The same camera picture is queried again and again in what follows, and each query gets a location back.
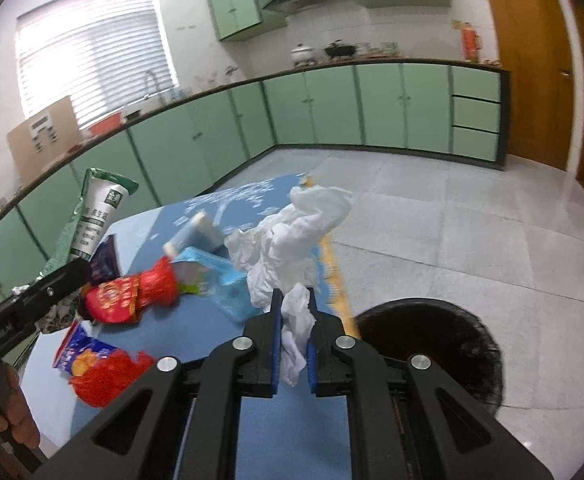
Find brown cardboard box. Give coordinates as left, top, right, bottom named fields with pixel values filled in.
left=6, top=96, right=83, bottom=188

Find white and green tall bag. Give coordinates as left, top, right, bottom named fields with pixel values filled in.
left=69, top=167, right=139, bottom=262

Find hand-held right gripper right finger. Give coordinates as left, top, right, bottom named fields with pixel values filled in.
left=306, top=287, right=555, bottom=480

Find person's left hand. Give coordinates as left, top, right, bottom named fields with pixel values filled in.
left=0, top=362, right=41, bottom=450

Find black round trash bin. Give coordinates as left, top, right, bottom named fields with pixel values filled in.
left=353, top=298, right=504, bottom=413

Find white window blinds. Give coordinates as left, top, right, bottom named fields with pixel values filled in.
left=14, top=0, right=179, bottom=128

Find black wok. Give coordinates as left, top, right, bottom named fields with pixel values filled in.
left=323, top=40, right=359, bottom=59

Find white and blue tissue pack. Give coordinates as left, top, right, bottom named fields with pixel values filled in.
left=163, top=211, right=223, bottom=261

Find orange thermos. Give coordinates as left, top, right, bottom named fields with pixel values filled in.
left=459, top=21, right=482, bottom=62

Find white lidded pot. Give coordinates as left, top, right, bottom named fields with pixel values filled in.
left=291, top=43, right=318, bottom=65

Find blue biscuit bag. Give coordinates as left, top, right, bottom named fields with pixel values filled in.
left=52, top=321, right=123, bottom=378

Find light blue plastic packet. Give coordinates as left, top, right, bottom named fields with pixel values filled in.
left=172, top=246, right=273, bottom=325

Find green base cabinets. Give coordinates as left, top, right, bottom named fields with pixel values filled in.
left=0, top=57, right=512, bottom=326

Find brown wooden door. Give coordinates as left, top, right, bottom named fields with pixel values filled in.
left=474, top=0, right=578, bottom=173

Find large white crumpled tissue pile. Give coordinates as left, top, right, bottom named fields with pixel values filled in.
left=224, top=185, right=354, bottom=311

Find red snack bag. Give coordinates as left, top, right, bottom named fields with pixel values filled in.
left=83, top=256, right=180, bottom=325

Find small white tissue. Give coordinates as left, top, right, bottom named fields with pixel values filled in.
left=278, top=282, right=318, bottom=388

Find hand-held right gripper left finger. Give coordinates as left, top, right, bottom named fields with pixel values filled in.
left=31, top=288, right=283, bottom=480

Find red plastic basin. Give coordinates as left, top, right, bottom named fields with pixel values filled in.
left=88, top=111, right=124, bottom=137

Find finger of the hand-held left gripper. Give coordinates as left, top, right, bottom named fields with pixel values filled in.
left=14, top=259, right=92, bottom=323

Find dark purple snack bag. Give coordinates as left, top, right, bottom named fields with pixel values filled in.
left=88, top=234, right=120, bottom=281

